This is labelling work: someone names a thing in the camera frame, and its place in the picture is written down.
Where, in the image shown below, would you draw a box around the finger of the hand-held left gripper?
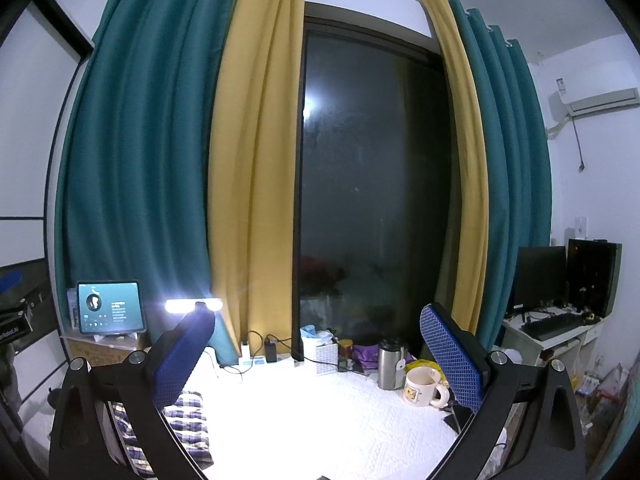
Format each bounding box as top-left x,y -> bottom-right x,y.
0,267 -> 26,306

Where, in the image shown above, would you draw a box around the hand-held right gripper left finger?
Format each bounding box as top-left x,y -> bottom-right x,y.
47,301 -> 217,480

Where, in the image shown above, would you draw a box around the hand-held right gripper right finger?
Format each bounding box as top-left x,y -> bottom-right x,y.
419,302 -> 591,480

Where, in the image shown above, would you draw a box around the blue plaid pants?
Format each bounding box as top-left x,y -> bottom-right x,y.
109,389 -> 213,476

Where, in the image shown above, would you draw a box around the cream mug with yellow print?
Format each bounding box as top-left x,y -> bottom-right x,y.
402,366 -> 451,407

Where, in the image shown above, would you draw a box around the white desk lamp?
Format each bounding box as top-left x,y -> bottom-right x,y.
164,296 -> 225,315

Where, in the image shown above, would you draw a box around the stainless steel tumbler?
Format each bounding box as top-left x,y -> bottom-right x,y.
377,339 -> 407,391

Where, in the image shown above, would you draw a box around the white computer desk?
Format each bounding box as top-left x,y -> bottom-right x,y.
500,310 -> 601,376

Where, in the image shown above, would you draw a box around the cardboard box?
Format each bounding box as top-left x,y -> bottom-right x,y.
62,332 -> 151,368

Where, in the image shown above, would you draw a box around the white power strip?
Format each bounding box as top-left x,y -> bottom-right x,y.
239,355 -> 296,368

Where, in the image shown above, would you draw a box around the tablet with green screen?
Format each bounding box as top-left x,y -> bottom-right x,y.
75,280 -> 147,335

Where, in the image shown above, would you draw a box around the purple cloth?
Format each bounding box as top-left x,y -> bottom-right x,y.
351,344 -> 383,372

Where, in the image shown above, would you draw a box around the black keyboard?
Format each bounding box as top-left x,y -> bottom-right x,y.
521,312 -> 588,340

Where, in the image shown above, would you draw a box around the black computer monitor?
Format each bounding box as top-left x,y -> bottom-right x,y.
511,246 -> 568,318

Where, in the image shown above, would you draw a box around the white lattice basket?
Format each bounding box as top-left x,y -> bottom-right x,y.
301,340 -> 340,376

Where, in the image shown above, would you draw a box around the blue tissue pack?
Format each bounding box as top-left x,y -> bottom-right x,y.
300,324 -> 335,347

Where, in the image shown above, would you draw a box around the white textured table cover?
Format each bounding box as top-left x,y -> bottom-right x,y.
25,355 -> 506,480

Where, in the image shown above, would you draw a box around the clear plastic bag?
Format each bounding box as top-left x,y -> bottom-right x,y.
572,355 -> 633,411

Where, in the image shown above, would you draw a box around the black computer case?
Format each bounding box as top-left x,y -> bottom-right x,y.
566,238 -> 624,319

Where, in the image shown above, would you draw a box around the teal curtain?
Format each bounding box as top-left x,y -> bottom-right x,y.
52,0 -> 251,366
446,0 -> 552,348

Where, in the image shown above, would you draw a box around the dark window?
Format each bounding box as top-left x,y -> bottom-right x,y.
292,2 -> 453,361

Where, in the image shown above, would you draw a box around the yellow curtain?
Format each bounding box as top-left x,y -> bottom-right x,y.
206,0 -> 310,356
419,0 -> 491,341

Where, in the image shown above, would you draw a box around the white air conditioner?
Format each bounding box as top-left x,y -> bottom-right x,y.
549,87 -> 640,121

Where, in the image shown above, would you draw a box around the air conditioner power cord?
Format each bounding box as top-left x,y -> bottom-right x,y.
570,117 -> 587,173

